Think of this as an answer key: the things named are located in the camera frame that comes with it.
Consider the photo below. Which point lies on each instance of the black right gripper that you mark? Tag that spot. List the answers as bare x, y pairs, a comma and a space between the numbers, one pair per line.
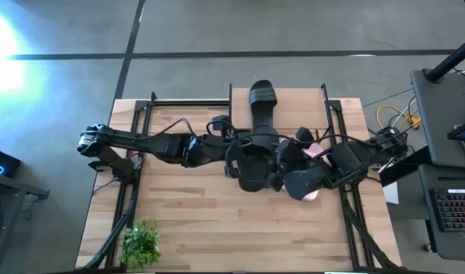
293, 158

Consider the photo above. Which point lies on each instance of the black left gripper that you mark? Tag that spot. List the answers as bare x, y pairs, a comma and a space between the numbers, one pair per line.
213, 150

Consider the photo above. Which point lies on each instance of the black slide sandal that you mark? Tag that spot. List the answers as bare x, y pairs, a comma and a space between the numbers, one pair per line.
262, 102
257, 175

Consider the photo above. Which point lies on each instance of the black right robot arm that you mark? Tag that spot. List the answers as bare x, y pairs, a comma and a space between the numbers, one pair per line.
346, 161

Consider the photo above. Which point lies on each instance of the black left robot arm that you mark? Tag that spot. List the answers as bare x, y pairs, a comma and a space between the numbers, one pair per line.
156, 146

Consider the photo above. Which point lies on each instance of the white paper sheet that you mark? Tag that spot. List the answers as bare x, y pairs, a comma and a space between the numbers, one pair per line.
391, 193

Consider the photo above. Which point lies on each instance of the small green potted plant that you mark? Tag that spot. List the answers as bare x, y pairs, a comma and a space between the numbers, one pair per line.
141, 245

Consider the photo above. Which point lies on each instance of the grey desk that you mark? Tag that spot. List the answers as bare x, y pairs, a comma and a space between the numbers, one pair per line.
426, 236
441, 122

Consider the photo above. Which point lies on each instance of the backlit black keyboard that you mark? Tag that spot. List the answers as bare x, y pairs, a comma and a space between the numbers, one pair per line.
456, 209

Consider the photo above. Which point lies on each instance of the black tablet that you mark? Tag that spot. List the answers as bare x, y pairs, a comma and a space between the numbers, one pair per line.
464, 133

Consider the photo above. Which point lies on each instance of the black round pole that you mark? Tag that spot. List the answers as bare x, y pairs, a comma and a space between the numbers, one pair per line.
451, 59

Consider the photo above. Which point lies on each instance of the black metal stand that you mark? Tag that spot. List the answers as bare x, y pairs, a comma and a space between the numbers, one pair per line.
15, 184

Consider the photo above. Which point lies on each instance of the black device with blue light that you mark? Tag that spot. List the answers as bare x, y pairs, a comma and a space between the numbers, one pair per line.
2, 163

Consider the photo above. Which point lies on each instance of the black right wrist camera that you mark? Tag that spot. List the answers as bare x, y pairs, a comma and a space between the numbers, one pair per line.
305, 135

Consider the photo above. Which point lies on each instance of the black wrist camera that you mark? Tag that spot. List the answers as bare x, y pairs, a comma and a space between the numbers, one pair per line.
305, 135
221, 123

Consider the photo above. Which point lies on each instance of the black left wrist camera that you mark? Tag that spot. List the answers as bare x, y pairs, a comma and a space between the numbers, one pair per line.
221, 123

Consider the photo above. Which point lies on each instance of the black aluminium table frame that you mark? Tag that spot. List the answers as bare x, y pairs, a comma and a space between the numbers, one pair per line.
186, 102

